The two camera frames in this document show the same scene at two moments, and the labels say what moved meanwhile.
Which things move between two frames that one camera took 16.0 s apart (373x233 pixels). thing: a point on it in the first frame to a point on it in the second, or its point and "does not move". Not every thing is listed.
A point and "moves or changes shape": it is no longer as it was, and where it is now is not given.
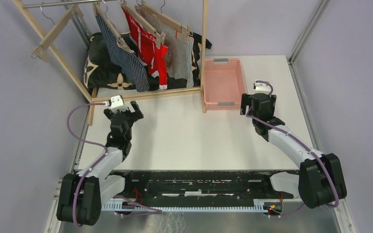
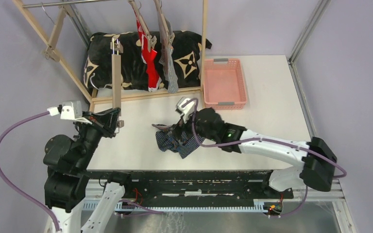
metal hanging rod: x=64 y=3 does not move
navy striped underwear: x=134 y=65 to x=185 y=145
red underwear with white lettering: x=154 y=55 moves or changes shape
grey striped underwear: x=180 y=52 to x=167 y=61
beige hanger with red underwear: x=160 y=36 to x=147 y=40
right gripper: x=246 y=100 to x=178 y=128
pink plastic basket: x=223 y=84 does not move
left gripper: x=137 y=114 to x=97 y=119
